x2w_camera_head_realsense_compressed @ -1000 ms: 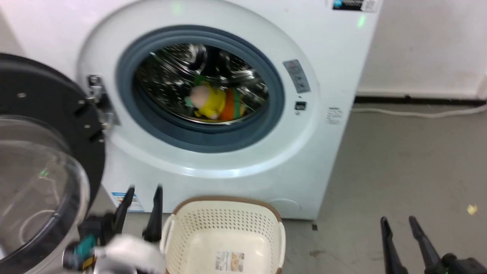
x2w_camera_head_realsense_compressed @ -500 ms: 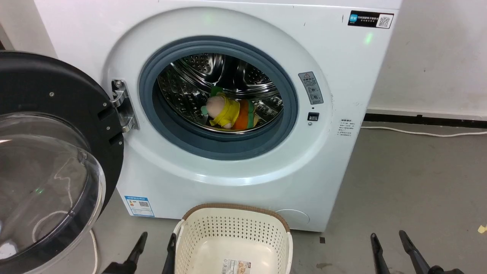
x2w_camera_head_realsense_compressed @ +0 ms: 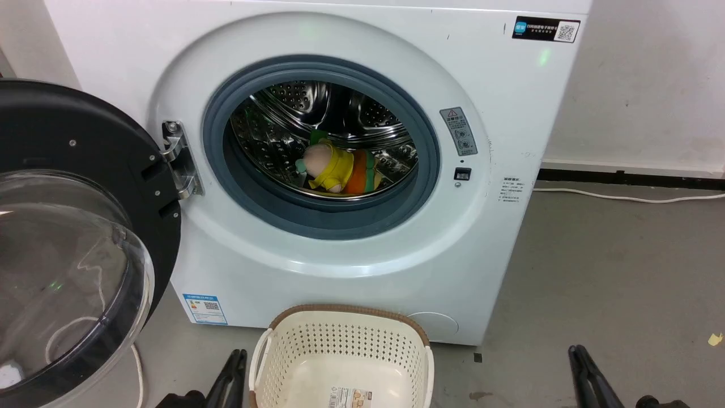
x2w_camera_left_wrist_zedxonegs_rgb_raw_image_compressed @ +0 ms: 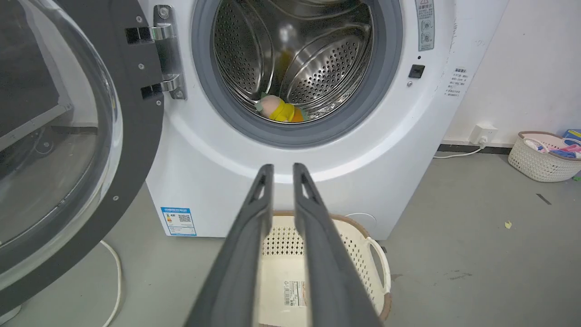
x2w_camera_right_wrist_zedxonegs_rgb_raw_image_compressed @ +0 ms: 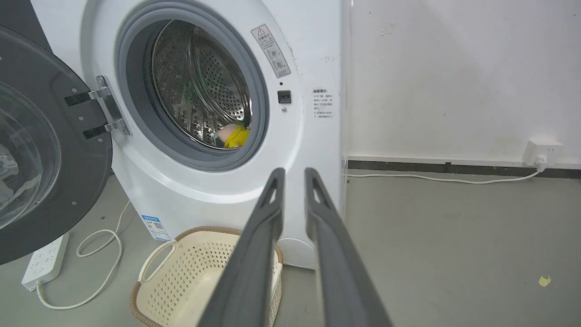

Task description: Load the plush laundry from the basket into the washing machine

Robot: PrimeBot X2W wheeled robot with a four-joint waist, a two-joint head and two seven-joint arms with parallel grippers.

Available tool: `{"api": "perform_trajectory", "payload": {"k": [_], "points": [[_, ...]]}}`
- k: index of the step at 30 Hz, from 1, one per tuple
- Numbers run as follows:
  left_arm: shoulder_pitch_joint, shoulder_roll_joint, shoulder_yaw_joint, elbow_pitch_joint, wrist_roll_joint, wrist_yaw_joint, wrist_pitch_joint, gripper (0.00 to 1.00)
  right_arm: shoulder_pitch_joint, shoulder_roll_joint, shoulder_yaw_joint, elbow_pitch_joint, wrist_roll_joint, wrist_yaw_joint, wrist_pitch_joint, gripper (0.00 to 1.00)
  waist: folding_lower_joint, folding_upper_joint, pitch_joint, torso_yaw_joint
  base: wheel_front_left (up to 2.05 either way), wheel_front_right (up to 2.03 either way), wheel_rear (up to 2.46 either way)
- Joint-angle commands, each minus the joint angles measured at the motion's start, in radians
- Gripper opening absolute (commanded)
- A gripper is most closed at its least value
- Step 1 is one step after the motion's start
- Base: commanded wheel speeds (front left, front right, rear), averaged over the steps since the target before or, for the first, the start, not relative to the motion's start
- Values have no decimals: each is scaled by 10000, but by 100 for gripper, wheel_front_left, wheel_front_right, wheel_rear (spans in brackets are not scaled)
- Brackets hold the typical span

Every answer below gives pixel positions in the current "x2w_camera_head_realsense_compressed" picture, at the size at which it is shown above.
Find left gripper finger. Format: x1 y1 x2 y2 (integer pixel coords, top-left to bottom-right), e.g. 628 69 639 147
206 349 241 408
229 349 248 408

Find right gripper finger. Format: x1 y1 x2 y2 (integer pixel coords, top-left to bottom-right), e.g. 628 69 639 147
578 346 625 408
568 345 594 408

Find cream perforated laundry basket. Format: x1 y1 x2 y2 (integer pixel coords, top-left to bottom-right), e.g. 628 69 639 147
248 304 435 408

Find paper label inside basket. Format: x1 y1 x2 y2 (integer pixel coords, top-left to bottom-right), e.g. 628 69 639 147
330 386 374 408

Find yellow orange plush doll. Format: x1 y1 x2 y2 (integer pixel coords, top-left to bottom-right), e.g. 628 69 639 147
295 130 384 197

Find white front-load washing machine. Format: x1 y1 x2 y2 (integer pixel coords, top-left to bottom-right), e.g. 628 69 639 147
44 0 593 346

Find blue energy label sticker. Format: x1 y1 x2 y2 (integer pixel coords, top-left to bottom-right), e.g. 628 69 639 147
182 293 228 326

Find round filter cover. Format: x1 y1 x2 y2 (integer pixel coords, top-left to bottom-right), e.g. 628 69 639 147
406 311 460 343

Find grey rubber door gasket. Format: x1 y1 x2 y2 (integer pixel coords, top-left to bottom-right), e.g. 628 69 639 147
202 55 441 241

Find black baseboard strip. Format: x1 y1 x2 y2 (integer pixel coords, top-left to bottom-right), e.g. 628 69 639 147
536 168 725 191

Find chrome door hinge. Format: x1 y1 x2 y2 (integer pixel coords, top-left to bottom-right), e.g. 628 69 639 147
161 120 205 200

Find black round washer door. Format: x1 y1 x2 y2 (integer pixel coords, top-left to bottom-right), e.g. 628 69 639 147
0 79 182 408

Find grey warning sticker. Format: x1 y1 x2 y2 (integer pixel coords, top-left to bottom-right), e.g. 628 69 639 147
440 107 479 157

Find stainless steel washer drum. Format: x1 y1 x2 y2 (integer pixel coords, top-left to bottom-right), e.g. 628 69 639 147
229 80 419 201

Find black QR code sticker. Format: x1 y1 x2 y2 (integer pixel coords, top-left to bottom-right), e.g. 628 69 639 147
511 16 581 44

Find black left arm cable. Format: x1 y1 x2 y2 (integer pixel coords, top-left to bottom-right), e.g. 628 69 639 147
155 390 207 408

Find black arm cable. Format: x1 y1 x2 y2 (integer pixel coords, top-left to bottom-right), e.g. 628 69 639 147
634 395 690 408
155 390 207 408

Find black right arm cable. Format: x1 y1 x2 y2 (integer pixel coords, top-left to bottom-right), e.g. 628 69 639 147
634 395 690 408

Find looped white cable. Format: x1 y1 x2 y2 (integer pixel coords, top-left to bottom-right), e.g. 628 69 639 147
129 343 144 408

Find long white power cable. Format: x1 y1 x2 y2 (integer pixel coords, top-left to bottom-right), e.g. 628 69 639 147
531 187 725 204

